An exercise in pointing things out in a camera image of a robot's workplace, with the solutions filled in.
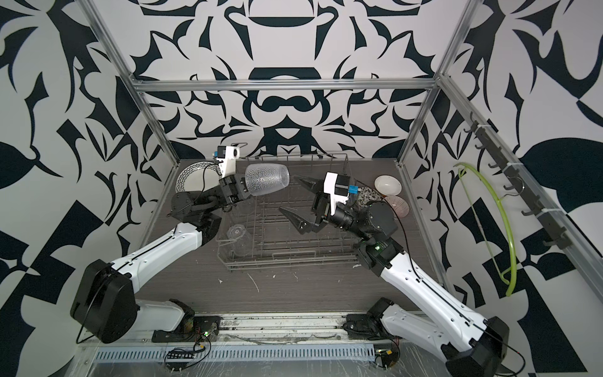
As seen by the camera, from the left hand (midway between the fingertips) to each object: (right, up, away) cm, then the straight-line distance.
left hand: (263, 176), depth 55 cm
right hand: (+6, -3, -4) cm, 8 cm away
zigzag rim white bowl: (-40, +2, +55) cm, 68 cm away
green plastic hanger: (+60, -27, +3) cm, 66 cm away
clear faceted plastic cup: (-12, -20, +25) cm, 34 cm away
